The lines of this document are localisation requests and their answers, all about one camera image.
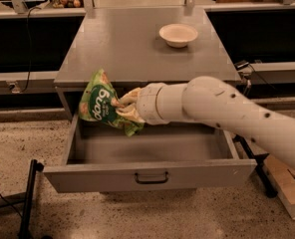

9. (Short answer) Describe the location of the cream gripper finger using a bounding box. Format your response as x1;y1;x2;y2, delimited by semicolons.
111;88;141;108
117;104;145;122

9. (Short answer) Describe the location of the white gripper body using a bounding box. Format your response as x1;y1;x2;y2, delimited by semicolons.
137;83;166;125

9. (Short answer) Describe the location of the green rice chip bag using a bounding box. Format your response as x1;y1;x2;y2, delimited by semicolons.
79;69;145;136

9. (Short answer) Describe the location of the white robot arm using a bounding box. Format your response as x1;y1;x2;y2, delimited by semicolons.
113;76;295;169

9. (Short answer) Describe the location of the grey cabinet counter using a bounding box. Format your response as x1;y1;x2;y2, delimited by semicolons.
54;6;243;121

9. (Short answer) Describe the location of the grey open top drawer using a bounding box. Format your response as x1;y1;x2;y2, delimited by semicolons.
44;117;256;193

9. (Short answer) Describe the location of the white paper bowl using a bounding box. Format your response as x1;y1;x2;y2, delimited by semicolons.
158;24;198;48

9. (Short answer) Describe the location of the black left stand leg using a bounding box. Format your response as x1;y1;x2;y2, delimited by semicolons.
19;159;44;239

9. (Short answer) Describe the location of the black stand leg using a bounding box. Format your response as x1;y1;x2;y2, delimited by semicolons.
19;159;44;239
233;135;278;198

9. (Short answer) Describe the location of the black right stand leg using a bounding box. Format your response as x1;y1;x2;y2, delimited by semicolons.
233;135;278;198

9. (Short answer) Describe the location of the cardboard box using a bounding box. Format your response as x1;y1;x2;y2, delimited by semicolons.
264;155;295;220

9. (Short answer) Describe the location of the black drawer handle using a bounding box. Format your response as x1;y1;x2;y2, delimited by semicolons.
135;171;168;185

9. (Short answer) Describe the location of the black cable left wall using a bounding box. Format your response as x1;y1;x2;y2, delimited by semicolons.
21;5;42;94

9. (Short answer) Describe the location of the black cable right outlet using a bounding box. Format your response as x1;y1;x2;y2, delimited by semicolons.
234;61;270;98

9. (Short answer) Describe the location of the white wall outlet left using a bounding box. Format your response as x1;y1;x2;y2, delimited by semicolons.
6;81;21;94

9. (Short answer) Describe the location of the black floor cable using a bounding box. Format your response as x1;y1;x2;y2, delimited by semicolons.
0;162;24;219

